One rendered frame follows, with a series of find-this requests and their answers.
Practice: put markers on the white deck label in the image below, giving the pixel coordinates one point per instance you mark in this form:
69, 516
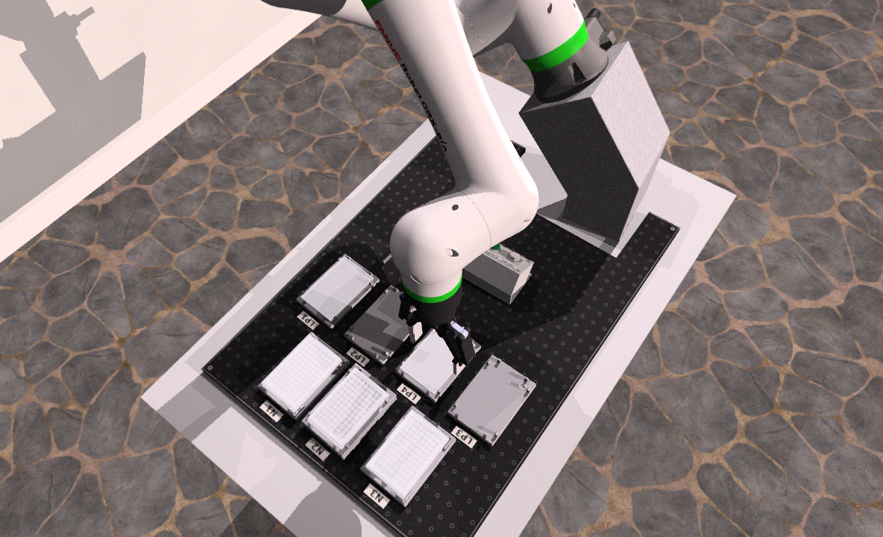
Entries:
376, 496
309, 321
357, 356
408, 393
317, 449
464, 437
271, 411

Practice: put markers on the grey operator panel with coloured buttons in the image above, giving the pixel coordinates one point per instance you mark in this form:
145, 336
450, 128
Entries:
499, 271

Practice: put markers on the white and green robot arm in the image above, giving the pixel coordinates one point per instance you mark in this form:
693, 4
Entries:
435, 43

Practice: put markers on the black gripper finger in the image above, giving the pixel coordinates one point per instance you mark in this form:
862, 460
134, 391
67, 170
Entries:
414, 325
459, 342

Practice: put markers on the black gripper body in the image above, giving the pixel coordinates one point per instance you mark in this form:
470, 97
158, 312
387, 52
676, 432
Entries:
444, 322

